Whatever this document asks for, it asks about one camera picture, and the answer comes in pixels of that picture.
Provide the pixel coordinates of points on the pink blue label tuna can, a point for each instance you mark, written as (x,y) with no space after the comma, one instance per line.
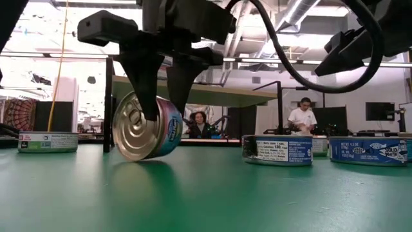
(135,135)

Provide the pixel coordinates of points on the black computer screen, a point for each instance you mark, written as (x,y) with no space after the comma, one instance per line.
(331,119)

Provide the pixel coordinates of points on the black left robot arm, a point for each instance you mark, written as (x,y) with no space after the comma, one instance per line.
(6,13)

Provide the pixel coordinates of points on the camera on tripod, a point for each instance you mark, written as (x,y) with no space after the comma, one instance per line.
(401,120)

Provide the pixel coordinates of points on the black panel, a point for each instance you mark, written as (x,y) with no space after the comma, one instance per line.
(42,116)

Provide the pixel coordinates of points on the black wall monitor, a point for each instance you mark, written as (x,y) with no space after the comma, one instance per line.
(380,111)

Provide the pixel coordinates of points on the green table mat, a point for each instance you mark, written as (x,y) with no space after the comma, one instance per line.
(206,199)

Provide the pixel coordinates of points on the wooden shelf with black legs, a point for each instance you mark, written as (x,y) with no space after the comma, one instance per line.
(209,93)

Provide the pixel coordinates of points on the black background stand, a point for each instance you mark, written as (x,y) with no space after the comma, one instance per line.
(301,87)

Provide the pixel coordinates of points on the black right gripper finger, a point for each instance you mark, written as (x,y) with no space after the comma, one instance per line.
(346,40)
(344,62)

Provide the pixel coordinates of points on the person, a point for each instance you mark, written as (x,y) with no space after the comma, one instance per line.
(302,117)
(199,127)

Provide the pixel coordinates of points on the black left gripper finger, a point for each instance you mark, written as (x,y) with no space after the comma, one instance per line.
(183,83)
(143,83)

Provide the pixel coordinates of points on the patterned wall tapestry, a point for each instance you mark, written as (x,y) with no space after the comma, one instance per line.
(19,114)

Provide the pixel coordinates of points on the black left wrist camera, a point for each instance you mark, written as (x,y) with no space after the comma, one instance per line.
(193,19)

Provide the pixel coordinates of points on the silver ceiling duct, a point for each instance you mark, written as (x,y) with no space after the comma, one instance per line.
(296,16)

